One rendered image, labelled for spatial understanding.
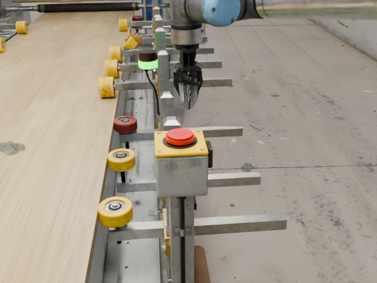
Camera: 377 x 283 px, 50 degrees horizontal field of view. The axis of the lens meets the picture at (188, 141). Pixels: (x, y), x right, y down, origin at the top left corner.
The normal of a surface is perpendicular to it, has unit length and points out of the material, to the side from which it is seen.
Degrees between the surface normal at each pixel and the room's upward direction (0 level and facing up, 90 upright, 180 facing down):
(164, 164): 90
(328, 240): 0
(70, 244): 0
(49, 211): 0
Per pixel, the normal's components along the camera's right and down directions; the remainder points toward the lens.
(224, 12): 0.54, 0.36
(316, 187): 0.00, -0.89
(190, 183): 0.09, 0.45
